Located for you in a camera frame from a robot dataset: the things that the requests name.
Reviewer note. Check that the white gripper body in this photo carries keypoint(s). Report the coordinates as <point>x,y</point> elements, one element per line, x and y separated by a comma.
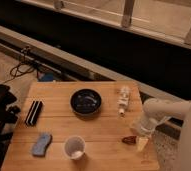
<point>146,125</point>

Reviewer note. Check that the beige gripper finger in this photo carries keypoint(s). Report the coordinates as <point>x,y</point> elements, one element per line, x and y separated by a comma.
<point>141,143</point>
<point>133,128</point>

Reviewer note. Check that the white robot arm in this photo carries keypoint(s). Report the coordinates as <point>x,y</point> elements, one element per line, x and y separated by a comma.
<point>156,112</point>

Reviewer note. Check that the white plastic bottle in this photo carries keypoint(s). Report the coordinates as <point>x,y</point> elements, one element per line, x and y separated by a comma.
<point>123,101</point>

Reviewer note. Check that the black round bowl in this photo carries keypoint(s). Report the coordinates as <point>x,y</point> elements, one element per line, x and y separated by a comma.
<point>85,102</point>

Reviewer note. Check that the blue sponge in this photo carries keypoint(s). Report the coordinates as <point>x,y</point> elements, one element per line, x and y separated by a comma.
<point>40,146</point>

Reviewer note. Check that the black white striped box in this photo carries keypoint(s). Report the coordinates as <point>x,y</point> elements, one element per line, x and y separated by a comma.
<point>33,113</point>

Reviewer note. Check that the blue object on floor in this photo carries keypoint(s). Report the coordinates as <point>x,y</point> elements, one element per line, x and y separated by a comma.
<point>46,78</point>

